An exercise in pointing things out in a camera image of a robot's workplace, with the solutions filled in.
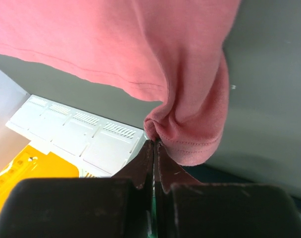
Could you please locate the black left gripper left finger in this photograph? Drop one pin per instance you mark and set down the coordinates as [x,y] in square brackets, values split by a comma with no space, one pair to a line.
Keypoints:
[115,207]

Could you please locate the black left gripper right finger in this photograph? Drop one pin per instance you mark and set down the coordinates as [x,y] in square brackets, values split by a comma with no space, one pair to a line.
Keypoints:
[188,208]

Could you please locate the pink t shirt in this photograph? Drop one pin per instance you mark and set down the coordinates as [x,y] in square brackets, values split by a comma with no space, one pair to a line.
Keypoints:
[155,50]

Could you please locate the teal plastic basin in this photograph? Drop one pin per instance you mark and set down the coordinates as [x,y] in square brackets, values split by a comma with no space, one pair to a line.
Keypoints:
[208,174]

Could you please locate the white perforated file organizer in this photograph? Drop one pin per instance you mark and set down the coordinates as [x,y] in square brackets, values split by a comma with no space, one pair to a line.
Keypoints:
[97,146]

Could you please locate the orange plastic folder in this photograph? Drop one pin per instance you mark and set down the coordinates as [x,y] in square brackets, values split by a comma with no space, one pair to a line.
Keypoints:
[30,163]

